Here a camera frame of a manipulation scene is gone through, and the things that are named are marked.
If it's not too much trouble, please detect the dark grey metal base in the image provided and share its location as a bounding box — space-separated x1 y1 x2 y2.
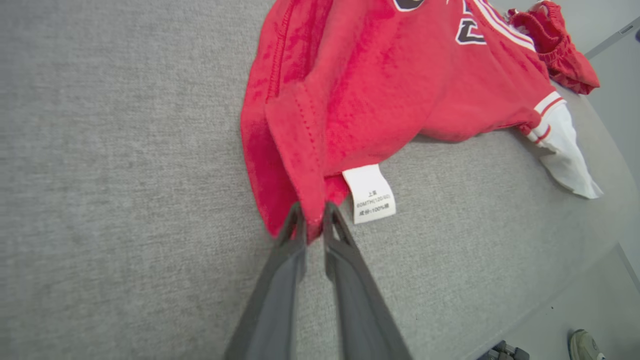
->
476 340 531 360

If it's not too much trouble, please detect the grey fabric sofa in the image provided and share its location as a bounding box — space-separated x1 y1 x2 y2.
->
0 0 640 360

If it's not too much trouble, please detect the olive green shoe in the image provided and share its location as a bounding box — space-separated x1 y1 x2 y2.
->
568 328 607 360

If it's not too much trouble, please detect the red shorts white stripe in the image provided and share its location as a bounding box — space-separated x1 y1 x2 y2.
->
506 0 601 96

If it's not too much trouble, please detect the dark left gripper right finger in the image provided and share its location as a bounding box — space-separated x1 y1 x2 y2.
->
322 201 413 360

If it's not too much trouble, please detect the grey partition base rail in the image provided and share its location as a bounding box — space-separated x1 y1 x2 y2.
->
584 16 640 60

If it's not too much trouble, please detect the red white jersey shirt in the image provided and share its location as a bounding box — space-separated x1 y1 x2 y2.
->
240 0 604 244

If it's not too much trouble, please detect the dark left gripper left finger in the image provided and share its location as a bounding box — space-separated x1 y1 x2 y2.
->
225 201 307 360

